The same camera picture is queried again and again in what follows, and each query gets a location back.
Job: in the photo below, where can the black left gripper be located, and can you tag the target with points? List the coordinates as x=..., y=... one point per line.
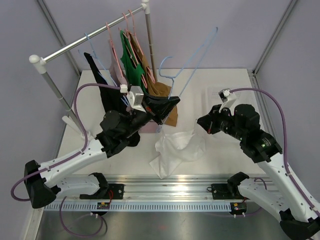
x=158, y=107

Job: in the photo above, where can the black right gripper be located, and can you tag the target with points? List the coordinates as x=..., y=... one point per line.
x=209, y=122

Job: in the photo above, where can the pink hanger of green top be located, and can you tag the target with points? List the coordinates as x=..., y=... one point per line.
x=131, y=45

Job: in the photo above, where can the white tank top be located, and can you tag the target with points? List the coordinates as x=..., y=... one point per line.
x=175, y=149

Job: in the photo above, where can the black tank top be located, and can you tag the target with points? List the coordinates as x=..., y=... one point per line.
x=111, y=99

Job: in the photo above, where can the green tank top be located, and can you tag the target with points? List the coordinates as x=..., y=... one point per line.
x=131, y=67

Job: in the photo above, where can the mauve pink tank top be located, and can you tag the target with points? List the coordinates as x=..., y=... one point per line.
x=125, y=101

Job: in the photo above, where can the light blue wire hanger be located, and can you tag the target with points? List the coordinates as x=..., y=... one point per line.
x=197, y=57

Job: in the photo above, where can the pink hanger of mauve top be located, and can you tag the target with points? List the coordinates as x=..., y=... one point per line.
x=115, y=67

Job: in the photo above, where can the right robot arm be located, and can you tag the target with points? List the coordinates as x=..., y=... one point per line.
x=296, y=217

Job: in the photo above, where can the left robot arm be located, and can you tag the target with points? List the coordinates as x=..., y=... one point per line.
x=49, y=180

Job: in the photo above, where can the mustard brown tank top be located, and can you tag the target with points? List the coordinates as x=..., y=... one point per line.
x=154, y=88

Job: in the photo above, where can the pink hanger of brown top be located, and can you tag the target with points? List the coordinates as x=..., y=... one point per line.
x=149, y=80

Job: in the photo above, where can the white plastic basket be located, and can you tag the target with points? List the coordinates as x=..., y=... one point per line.
x=212, y=96

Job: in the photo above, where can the grey white clothes rack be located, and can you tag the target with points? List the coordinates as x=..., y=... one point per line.
x=39, y=63

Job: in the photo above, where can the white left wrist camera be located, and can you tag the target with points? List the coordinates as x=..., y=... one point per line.
x=134, y=96

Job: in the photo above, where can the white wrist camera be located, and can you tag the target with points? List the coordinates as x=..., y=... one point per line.
x=134, y=96
x=228, y=98

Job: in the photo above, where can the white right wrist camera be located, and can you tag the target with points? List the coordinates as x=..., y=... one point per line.
x=228, y=98

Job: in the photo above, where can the aluminium front rail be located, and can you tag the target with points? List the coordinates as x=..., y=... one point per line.
x=176, y=188

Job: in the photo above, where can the white slotted cable duct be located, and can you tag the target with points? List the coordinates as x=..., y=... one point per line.
x=134, y=206

